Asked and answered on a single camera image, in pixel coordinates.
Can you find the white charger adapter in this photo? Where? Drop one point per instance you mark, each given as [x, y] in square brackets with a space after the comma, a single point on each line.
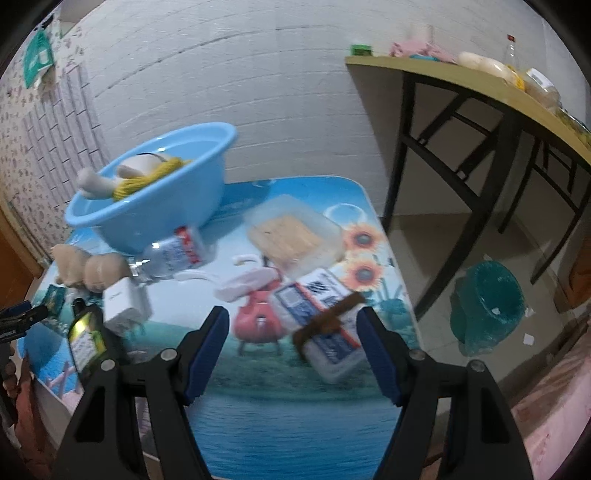
[122, 302]

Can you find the wooden table black legs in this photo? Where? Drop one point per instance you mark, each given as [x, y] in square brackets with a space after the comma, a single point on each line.
[461, 76]

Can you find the clear bag of wooden sticks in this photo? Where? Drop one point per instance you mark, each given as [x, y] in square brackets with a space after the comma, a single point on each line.
[286, 235]

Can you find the cream plush toy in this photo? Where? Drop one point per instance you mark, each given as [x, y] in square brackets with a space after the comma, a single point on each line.
[94, 182]

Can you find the yellow food item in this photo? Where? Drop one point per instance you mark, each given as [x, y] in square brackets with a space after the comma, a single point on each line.
[516, 77]

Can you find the yellow yarn bundle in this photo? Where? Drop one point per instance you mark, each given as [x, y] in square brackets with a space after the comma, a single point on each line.
[152, 175]

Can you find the pink cloth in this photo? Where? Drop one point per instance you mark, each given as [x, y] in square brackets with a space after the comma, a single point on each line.
[415, 50]

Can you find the small green card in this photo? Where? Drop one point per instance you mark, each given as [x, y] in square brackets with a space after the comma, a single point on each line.
[56, 300]

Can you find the black box yellow label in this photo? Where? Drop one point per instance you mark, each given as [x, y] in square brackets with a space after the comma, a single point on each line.
[87, 341]

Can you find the cream round bun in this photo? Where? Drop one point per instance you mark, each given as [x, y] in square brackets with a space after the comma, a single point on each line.
[471, 60]
[493, 67]

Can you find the pink blanket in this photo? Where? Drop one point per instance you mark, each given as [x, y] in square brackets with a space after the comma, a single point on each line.
[554, 406]

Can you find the green hanging packet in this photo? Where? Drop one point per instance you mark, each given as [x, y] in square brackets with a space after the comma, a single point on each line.
[38, 57]

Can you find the tan plush bear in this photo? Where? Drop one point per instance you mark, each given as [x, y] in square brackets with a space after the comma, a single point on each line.
[101, 270]

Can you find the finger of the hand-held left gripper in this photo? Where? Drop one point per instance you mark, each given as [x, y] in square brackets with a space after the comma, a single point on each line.
[27, 316]

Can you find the green trash bin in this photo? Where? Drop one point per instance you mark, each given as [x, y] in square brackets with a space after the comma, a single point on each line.
[489, 304]

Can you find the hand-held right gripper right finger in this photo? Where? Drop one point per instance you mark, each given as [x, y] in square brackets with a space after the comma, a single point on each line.
[381, 357]

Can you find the brown hair band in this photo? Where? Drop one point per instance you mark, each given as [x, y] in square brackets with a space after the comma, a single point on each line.
[330, 321]

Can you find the white paper scrap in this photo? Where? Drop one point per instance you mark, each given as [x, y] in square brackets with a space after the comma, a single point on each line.
[528, 338]

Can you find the teal cloth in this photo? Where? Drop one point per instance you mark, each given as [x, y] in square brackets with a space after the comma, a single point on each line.
[425, 57]

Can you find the orange cloth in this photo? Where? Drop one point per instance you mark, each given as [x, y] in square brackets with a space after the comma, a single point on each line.
[581, 279]

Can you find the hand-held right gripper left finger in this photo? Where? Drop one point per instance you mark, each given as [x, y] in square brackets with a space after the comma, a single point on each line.
[210, 355]

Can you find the white paper roll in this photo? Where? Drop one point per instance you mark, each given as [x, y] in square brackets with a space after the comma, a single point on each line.
[421, 33]

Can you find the blue plastic basin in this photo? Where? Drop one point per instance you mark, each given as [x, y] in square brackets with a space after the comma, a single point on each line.
[184, 194]

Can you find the clear glass bottle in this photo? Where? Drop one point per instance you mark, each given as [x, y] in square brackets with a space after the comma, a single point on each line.
[511, 53]

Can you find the clear water bottle red label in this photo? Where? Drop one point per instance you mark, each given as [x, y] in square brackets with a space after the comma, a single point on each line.
[175, 254]

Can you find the brown wooden door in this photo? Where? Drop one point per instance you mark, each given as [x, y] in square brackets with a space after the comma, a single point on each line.
[16, 258]

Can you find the clear jar white label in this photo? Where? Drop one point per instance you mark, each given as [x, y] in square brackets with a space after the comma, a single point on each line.
[542, 90]

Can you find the person's left hand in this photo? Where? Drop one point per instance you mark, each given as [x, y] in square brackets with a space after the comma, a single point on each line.
[9, 385]

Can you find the small green box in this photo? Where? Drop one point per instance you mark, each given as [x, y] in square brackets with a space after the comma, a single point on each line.
[360, 50]

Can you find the white blue printed packet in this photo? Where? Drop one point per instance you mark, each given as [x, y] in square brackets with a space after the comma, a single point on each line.
[318, 288]

